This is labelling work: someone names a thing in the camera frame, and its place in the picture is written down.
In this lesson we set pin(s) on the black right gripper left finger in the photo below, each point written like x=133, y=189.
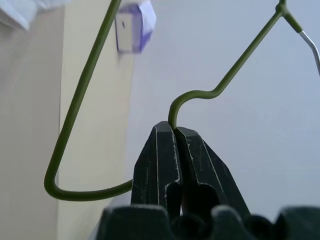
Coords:
x=155, y=165

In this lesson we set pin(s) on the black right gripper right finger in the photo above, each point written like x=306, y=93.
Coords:
x=212, y=170

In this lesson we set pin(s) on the purple and white box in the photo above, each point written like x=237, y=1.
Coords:
x=135, y=27

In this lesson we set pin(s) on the white cloth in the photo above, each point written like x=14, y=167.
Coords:
x=25, y=10

